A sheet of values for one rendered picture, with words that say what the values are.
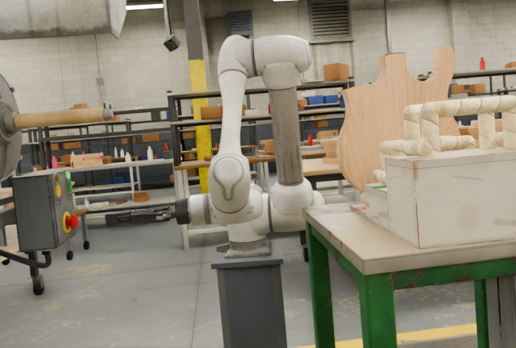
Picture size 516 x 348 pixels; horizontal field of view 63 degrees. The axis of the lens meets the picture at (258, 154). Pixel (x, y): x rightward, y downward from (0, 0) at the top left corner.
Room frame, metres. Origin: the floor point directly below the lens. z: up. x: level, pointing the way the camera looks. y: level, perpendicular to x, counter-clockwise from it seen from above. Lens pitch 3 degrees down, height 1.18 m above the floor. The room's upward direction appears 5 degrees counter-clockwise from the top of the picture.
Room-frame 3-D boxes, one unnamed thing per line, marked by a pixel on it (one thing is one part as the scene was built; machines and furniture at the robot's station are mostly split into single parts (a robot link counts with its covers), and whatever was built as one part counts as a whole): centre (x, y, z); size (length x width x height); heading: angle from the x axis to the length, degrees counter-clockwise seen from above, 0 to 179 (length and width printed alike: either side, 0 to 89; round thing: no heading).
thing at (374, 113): (1.20, -0.40, 1.17); 0.35 x 0.04 x 0.40; 94
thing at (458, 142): (1.00, -0.41, 1.12); 0.20 x 0.03 x 0.03; 94
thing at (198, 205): (1.22, 0.18, 0.97); 0.09 x 0.06 x 0.09; 5
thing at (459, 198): (0.89, -0.42, 1.02); 0.27 x 0.15 x 0.17; 95
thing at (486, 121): (0.93, -0.50, 1.15); 0.03 x 0.03 x 0.09
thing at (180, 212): (1.22, 0.26, 0.97); 0.09 x 0.08 x 0.07; 95
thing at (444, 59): (1.21, -0.53, 1.33); 0.07 x 0.04 x 0.10; 94
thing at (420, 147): (0.87, -0.33, 1.12); 0.11 x 0.03 x 0.03; 5
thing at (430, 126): (0.83, -0.34, 1.15); 0.03 x 0.03 x 0.09
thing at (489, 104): (0.84, -0.43, 1.20); 0.20 x 0.03 x 0.03; 94
